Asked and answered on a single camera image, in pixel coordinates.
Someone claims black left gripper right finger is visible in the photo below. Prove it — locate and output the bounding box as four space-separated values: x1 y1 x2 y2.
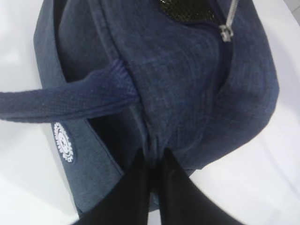
158 149 237 225

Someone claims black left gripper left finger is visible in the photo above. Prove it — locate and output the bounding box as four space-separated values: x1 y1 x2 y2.
75 150 150 225

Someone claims navy blue lunch bag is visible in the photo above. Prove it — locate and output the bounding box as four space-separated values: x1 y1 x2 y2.
0 0 279 213

